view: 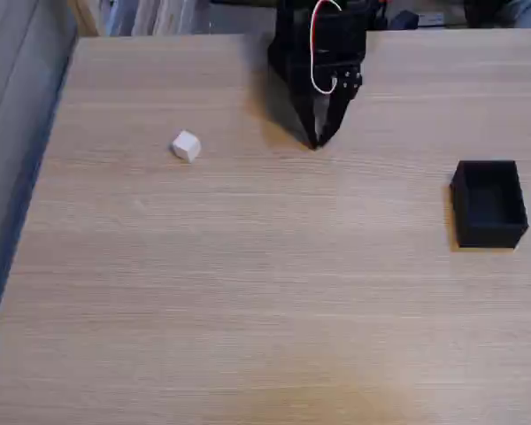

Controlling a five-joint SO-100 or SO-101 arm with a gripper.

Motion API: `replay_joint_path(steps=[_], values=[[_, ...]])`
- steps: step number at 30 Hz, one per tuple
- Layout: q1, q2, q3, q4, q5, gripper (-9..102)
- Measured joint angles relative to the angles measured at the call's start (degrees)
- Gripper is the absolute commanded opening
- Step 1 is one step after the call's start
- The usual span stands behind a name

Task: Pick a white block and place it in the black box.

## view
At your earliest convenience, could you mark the dark blue object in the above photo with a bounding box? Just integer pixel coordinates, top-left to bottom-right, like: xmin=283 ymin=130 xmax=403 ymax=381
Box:
xmin=388 ymin=10 xmax=421 ymax=30

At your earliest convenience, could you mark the black open box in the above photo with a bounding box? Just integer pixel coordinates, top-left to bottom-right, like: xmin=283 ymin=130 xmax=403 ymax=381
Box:
xmin=450 ymin=159 xmax=530 ymax=250

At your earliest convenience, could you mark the stack of pale boards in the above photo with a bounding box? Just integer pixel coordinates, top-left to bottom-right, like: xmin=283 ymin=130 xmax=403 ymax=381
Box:
xmin=100 ymin=0 xmax=213 ymax=37

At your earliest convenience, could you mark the white and red gripper cable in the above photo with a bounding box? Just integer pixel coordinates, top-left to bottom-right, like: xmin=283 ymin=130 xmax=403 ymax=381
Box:
xmin=309 ymin=0 xmax=343 ymax=96

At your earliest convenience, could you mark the light wooden frame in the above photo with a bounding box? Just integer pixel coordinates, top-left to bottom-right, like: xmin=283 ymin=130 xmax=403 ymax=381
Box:
xmin=67 ymin=0 xmax=102 ymax=37

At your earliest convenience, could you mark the white block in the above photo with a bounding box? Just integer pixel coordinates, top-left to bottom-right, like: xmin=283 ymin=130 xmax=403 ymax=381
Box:
xmin=171 ymin=129 xmax=203 ymax=164

